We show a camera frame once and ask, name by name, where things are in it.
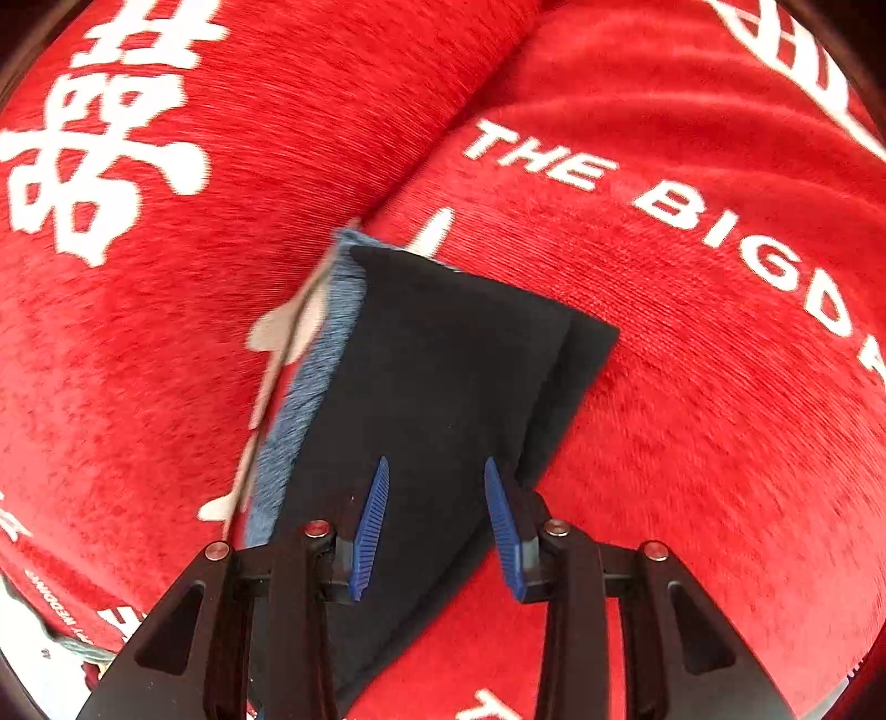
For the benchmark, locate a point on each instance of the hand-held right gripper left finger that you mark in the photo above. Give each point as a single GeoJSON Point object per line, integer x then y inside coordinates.
{"type": "Point", "coordinates": [370, 529]}

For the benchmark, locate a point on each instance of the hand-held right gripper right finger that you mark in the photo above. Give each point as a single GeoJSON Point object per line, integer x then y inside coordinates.
{"type": "Point", "coordinates": [502, 533]}

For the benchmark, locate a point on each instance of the black and blue patterned pants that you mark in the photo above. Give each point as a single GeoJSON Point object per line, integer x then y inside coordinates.
{"type": "Point", "coordinates": [429, 360]}

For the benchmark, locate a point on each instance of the red printed blanket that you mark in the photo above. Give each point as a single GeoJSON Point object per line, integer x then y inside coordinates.
{"type": "Point", "coordinates": [657, 415]}

